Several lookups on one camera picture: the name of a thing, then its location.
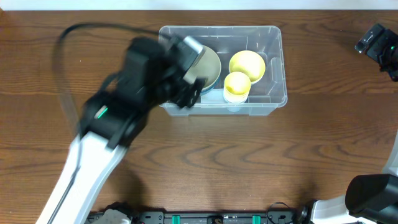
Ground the dark blue bowl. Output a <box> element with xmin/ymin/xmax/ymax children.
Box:
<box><xmin>200</xmin><ymin>78</ymin><xmax>220</xmax><ymax>96</ymax></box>

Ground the large cream bowl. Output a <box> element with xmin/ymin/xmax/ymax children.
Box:
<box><xmin>193</xmin><ymin>46</ymin><xmax>221</xmax><ymax>89</ymax></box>

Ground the cream cup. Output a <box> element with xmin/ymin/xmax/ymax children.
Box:
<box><xmin>223</xmin><ymin>89</ymin><xmax>249</xmax><ymax>103</ymax></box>

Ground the light blue cup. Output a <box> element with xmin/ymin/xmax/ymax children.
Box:
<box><xmin>227</xmin><ymin>103</ymin><xmax>245</xmax><ymax>114</ymax></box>

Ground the yellow cup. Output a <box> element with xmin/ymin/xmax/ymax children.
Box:
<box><xmin>224</xmin><ymin>72</ymin><xmax>251</xmax><ymax>95</ymax></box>

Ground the small yellow bowl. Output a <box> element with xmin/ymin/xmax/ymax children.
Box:
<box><xmin>229</xmin><ymin>50</ymin><xmax>266</xmax><ymax>85</ymax></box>

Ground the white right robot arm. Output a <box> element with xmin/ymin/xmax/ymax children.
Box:
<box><xmin>266</xmin><ymin>24</ymin><xmax>397</xmax><ymax>223</ymax></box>

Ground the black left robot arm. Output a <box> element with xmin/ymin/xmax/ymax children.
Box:
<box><xmin>38</xmin><ymin>36</ymin><xmax>205</xmax><ymax>223</ymax></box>

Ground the clear plastic storage container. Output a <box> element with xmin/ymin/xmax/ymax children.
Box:
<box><xmin>159</xmin><ymin>26</ymin><xmax>288</xmax><ymax>116</ymax></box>

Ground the black camera cable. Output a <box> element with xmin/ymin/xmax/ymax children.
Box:
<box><xmin>46</xmin><ymin>21</ymin><xmax>172</xmax><ymax>224</ymax></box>

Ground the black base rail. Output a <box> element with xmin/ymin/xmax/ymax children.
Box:
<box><xmin>85</xmin><ymin>209</ymin><xmax>298</xmax><ymax>224</ymax></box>

